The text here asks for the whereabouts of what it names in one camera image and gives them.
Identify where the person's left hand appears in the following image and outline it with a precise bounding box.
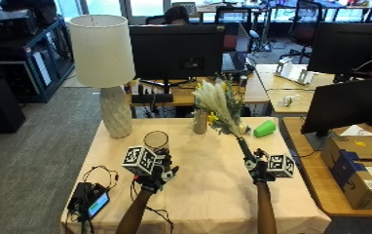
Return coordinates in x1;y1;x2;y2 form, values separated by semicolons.
132;147;181;195

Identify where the person's right hand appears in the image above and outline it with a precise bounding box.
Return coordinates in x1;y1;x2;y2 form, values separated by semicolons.
241;147;280;185

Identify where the pampas grass flower bouquet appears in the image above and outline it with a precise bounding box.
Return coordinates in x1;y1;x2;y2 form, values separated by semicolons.
189;77;256;163

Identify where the left glove white marker cube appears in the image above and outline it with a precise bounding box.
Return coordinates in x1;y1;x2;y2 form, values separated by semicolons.
120;145;159;176

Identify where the glove white marker cube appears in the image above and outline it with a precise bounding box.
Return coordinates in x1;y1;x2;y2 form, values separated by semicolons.
120;145;159;176
265;153;296;178

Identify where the right glove white marker cube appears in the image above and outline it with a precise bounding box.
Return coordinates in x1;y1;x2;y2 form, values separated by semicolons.
265;153;296;178

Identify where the beige tablecloth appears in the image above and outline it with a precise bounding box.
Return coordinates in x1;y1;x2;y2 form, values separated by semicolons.
59;116;333;234

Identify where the green plastic cup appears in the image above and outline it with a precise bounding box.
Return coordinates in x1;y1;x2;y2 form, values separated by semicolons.
252;119;277;138

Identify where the beige ceramic vase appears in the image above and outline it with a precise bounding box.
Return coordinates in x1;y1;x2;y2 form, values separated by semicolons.
191;109;209;136

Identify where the wooden side desk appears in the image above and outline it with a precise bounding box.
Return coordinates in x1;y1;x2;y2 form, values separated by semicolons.
281;116;372;218

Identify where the smartphone with lit screen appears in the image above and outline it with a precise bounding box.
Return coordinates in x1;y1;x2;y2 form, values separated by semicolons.
84;190;111;219

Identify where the small white gadget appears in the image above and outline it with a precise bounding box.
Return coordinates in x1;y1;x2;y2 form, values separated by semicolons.
277;94;301;107

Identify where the black power pack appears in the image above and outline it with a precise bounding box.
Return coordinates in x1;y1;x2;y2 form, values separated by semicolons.
67;181;95;213

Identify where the cardboard box with blue tape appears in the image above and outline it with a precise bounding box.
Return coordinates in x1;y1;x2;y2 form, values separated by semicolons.
320;135;372;211

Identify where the white paper sheet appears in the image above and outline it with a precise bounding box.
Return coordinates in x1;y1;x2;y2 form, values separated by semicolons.
339;124;372;137

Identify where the black slanted monitor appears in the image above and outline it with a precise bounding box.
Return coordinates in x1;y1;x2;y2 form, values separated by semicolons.
298;75;372;137

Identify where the white device on desk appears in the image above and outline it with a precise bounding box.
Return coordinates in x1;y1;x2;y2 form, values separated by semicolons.
274;57;316;86

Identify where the black monitor on stand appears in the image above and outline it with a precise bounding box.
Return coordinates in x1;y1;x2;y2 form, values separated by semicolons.
128;23;226;104

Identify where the open laptop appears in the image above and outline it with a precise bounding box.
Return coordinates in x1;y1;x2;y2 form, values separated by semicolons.
220;22;252;74

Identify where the white table lamp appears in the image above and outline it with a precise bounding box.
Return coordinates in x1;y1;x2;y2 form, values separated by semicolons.
67;14;136;139

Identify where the large black monitor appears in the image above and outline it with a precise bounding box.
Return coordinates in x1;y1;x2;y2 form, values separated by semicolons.
306;21;372;82

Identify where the black office chair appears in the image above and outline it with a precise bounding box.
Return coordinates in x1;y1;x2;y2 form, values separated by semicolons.
286;0;325;64

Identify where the black shelf cabinet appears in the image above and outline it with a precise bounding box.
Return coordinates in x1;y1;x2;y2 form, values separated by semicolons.
0;9;76;104

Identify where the black glove cable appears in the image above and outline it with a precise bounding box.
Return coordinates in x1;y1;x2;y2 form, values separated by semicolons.
129;181;176;234

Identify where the black cable loop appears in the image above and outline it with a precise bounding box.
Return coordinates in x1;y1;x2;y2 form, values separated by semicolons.
80;165;120;191

